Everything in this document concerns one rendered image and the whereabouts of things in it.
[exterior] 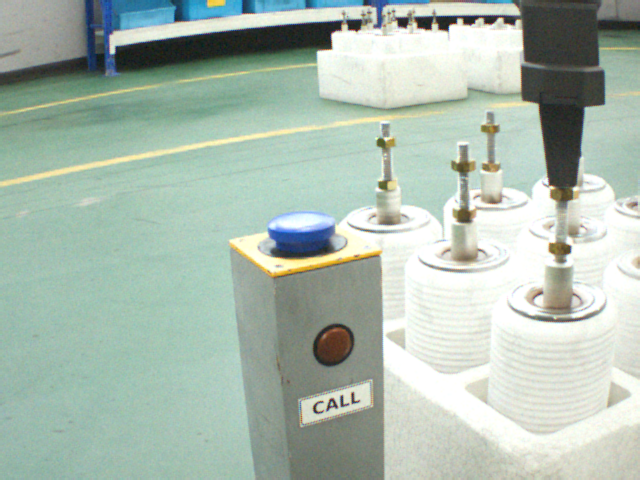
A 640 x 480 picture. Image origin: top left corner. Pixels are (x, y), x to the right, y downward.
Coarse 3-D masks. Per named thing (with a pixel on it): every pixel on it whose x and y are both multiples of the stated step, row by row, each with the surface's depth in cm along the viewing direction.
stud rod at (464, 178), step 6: (462, 144) 64; (468, 144) 64; (462, 150) 64; (468, 150) 64; (462, 156) 65; (468, 156) 65; (462, 174) 65; (468, 174) 65; (462, 180) 65; (468, 180) 65; (462, 186) 65; (468, 186) 65; (462, 192) 65; (468, 192) 65; (462, 198) 66; (468, 198) 66; (462, 204) 66; (468, 204) 66
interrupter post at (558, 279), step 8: (552, 256) 57; (552, 264) 56; (560, 264) 56; (568, 264) 56; (544, 272) 57; (552, 272) 56; (560, 272) 55; (568, 272) 56; (544, 280) 57; (552, 280) 56; (560, 280) 56; (568, 280) 56; (544, 288) 57; (552, 288) 56; (560, 288) 56; (568, 288) 56; (544, 296) 57; (552, 296) 56; (560, 296) 56; (568, 296) 56; (552, 304) 56; (560, 304) 56; (568, 304) 56
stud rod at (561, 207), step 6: (558, 204) 55; (564, 204) 55; (558, 210) 55; (564, 210) 55; (558, 216) 55; (564, 216) 55; (558, 222) 55; (564, 222) 55; (558, 228) 55; (564, 228) 55; (558, 234) 55; (564, 234) 55; (558, 240) 55; (564, 240) 55; (558, 258) 56; (564, 258) 56
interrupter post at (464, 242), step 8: (456, 224) 66; (464, 224) 66; (472, 224) 66; (456, 232) 66; (464, 232) 66; (472, 232) 66; (456, 240) 66; (464, 240) 66; (472, 240) 66; (456, 248) 66; (464, 248) 66; (472, 248) 66; (456, 256) 67; (464, 256) 66; (472, 256) 66
